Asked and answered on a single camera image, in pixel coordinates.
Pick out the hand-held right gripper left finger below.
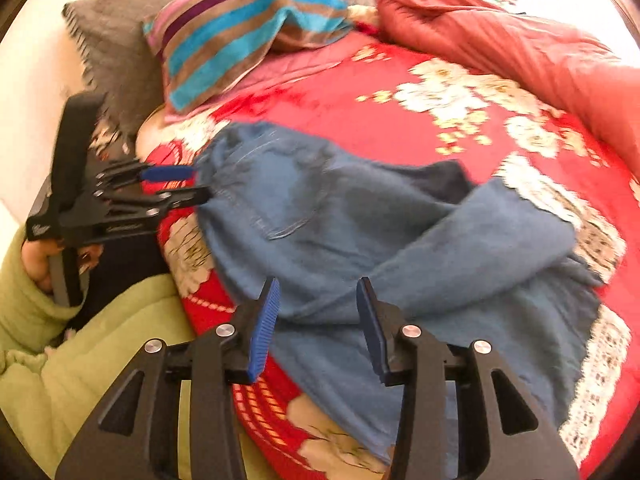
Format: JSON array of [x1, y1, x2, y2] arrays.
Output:
[[55, 276, 282, 480]]

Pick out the pink quilted pillowcase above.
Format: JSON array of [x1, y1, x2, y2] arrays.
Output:
[[162, 45, 361, 123]]

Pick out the person's left forearm green sleeve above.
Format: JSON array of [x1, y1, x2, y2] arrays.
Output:
[[0, 227, 83, 353]]

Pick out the pink-red duvet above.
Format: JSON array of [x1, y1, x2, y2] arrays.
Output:
[[375, 0, 640, 181]]

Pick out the blue denim pants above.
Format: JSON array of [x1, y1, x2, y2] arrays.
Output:
[[192, 121, 603, 466]]

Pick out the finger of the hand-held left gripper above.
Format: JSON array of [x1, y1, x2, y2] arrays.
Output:
[[94, 185, 214, 222], [96, 159, 198, 184]]

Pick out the striped towel pillow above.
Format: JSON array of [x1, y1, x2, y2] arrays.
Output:
[[142, 0, 356, 116]]

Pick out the person's left hand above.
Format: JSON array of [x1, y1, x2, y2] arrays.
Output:
[[21, 240, 104, 295]]

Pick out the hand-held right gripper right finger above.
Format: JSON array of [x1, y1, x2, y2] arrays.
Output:
[[356, 276, 581, 480]]

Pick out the red floral blanket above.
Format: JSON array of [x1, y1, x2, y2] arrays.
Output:
[[135, 30, 640, 480]]

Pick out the grey quilted pillow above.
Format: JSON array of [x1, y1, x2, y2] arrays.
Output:
[[62, 0, 441, 136]]

